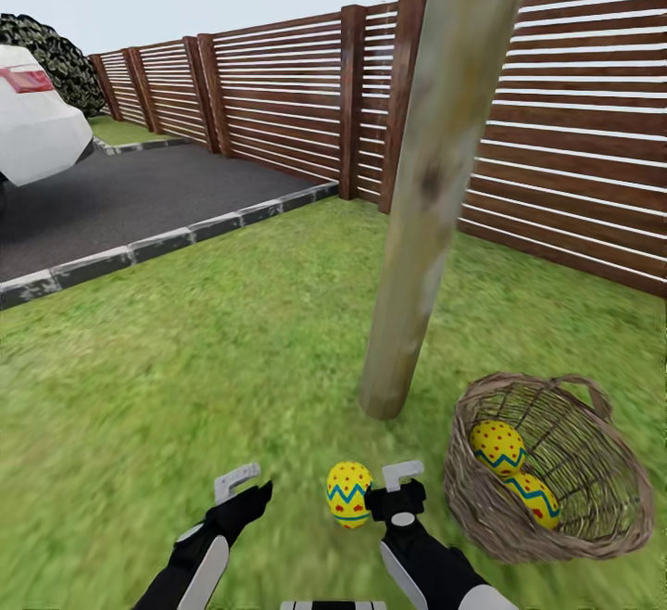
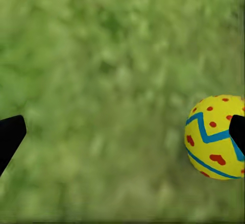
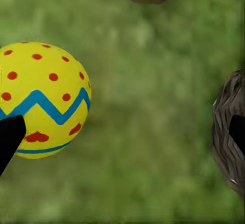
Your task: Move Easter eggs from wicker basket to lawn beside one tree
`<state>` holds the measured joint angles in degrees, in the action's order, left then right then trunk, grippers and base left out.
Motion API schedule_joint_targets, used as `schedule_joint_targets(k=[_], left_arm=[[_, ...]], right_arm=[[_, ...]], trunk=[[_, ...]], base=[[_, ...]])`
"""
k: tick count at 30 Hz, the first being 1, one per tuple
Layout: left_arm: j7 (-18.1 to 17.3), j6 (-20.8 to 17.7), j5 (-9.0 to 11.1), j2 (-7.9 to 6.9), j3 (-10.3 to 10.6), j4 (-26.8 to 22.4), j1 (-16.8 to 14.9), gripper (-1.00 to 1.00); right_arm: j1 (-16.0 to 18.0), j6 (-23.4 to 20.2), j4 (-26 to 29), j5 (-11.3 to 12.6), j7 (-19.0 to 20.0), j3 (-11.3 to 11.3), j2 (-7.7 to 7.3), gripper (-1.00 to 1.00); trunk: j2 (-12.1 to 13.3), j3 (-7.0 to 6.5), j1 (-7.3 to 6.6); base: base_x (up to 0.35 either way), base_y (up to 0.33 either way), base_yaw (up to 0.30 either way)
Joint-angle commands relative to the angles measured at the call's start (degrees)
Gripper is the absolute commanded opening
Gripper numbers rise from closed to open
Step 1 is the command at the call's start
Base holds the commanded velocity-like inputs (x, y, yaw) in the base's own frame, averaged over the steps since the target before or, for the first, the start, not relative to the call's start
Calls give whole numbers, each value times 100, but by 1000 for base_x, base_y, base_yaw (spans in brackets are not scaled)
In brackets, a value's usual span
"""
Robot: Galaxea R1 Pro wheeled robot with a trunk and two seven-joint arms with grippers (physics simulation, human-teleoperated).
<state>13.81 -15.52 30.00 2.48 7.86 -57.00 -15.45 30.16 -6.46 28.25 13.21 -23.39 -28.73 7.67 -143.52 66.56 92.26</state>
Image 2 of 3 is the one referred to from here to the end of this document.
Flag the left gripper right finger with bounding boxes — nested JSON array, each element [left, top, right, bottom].
[[229, 114, 245, 156]]

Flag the easter egg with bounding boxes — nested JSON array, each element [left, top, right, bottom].
[[184, 94, 245, 180]]

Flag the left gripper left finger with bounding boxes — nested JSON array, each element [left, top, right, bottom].
[[0, 115, 27, 176]]

